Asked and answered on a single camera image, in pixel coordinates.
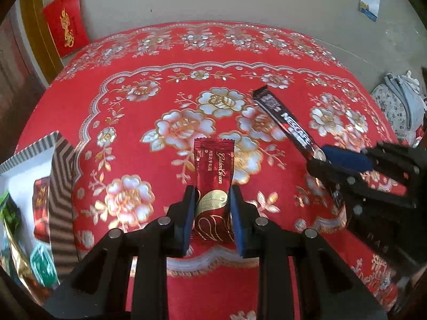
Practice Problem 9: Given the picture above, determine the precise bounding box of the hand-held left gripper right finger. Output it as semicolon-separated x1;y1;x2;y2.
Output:
230;185;389;320

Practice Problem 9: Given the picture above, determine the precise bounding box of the red flower print packet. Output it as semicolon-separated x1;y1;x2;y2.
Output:
32;177;51;242

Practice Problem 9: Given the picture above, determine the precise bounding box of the red poster with gold print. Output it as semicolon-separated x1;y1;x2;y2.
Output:
43;0;90;59

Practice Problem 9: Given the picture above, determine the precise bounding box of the red floral tablecloth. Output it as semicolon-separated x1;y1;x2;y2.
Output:
15;22;411;320

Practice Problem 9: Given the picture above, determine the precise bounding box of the floral bedding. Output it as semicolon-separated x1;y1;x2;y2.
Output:
370;83;417;141

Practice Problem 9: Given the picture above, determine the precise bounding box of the striped cardboard box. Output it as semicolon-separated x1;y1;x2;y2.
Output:
0;131;79;294

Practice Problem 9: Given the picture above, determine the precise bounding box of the small red candy packet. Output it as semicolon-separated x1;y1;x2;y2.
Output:
193;138;236;245

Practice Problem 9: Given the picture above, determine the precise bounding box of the wooden door frame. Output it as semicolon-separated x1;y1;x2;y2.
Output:
18;0;64;85

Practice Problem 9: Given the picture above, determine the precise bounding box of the gold foil bag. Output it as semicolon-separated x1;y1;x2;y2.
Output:
3;220;41;294

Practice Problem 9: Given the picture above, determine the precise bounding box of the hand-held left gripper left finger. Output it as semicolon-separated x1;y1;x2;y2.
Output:
43;185;197;320

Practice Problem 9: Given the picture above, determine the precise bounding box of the dark coffee stick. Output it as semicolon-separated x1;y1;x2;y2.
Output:
252;86;327;165

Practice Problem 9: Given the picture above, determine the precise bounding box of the bright green candy packet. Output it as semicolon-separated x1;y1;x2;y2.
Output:
0;191;22;241

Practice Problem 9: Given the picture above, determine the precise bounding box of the green lidded jelly cup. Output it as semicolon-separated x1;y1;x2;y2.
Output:
29;242;59;287

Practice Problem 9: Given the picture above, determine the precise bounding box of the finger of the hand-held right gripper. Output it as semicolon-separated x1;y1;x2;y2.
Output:
322;141;421;183
307;158;419;214

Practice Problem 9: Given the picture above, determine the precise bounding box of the grey clothing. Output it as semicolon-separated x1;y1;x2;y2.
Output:
383;71;427;130

